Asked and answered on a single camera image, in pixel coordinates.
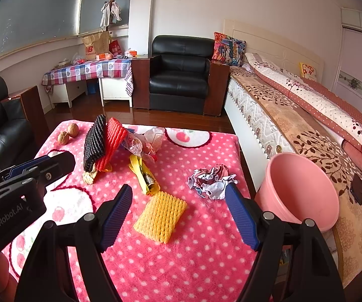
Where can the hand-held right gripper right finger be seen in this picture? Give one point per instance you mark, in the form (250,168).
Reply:
(240,214)

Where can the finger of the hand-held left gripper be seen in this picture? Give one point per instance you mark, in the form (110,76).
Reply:
(26,166)
(58,166)

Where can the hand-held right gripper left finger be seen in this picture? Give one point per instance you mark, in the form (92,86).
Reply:
(118,217)

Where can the black foam net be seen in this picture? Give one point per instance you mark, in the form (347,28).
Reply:
(94,144)

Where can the paper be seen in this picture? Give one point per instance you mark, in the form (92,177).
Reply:
(211,181)

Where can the yellow wrapper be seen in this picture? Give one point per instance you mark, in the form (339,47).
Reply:
(143,176)

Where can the pink plastic bucket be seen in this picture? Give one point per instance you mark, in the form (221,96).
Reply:
(294,188)

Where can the red foam net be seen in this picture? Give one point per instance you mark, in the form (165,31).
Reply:
(113,141)

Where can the clear plastic wrapper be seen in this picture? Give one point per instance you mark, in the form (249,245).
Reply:
(143,143)

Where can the person's left hand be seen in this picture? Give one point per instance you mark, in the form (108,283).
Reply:
(6,276)

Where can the brown walnut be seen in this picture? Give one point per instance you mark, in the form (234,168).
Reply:
(63,138)
(73,130)

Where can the pink dotted blanket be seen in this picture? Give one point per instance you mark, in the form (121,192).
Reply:
(184,258)

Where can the blue bin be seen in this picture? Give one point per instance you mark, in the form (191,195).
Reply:
(92,86)

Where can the white desk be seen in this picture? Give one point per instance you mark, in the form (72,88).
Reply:
(115,89)

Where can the brown leaf-pattern blanket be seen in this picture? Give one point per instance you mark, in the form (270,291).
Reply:
(307,144)

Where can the checked tablecloth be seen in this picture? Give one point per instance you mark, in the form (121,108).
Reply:
(86,69)

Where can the white bed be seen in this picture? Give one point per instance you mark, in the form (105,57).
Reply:
(250,100)

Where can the black phone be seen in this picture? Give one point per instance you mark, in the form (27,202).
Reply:
(357,188)

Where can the brown paper bag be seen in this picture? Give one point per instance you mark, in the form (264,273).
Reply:
(94,45)

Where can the red bag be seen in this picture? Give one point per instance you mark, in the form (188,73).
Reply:
(115,47)

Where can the white floral quilt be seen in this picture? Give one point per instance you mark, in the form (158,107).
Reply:
(310,100)

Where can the small orange white box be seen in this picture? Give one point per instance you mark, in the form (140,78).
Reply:
(130,52)

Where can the large window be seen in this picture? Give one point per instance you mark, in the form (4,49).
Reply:
(36,12)

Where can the black leather armchair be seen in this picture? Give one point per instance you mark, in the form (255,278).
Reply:
(179,69)

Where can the yellow cushion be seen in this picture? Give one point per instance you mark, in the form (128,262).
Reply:
(308,70)

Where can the white garment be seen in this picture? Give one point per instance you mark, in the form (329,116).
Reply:
(110,14)

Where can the colourful printed pillow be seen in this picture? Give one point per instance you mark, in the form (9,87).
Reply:
(228,48)

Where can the white wardrobe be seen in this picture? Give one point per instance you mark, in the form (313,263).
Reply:
(357,69)

